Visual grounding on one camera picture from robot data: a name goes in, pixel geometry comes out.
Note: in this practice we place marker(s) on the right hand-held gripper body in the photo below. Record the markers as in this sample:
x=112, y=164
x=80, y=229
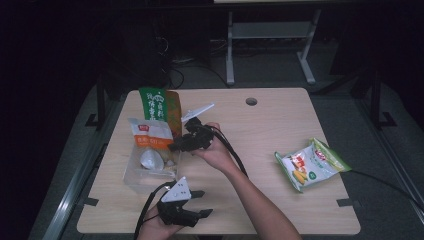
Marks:
x=203, y=138

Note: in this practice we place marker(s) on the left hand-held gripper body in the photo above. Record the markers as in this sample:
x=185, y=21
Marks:
x=176, y=194

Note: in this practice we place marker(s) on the orange and clear food packet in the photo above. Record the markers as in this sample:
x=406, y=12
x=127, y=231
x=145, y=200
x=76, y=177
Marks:
x=151, y=133

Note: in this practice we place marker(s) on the clear plastic container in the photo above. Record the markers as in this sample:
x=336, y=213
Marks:
x=146, y=181

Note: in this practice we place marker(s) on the green and red food packet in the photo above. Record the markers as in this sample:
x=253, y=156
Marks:
x=155, y=105

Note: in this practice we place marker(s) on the person's right hand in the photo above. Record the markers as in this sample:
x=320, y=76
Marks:
x=218, y=153

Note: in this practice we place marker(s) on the person's left hand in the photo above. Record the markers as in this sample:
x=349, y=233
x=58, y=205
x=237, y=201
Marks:
x=153, y=230

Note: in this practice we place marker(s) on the black tape strip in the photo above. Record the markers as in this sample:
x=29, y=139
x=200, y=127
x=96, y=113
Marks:
x=346, y=202
x=90, y=201

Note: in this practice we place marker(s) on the black metal stand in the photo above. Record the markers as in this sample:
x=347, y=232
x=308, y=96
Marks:
x=100, y=103
x=376, y=100

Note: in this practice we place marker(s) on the white and green snack packet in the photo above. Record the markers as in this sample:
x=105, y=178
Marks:
x=311, y=165

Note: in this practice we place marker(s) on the grey metal rail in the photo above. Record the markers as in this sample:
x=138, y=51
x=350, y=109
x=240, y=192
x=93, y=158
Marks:
x=71, y=193
x=400, y=166

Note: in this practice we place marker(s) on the grey metal desk frame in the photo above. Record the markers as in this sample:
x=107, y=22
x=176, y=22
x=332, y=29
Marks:
x=270, y=30

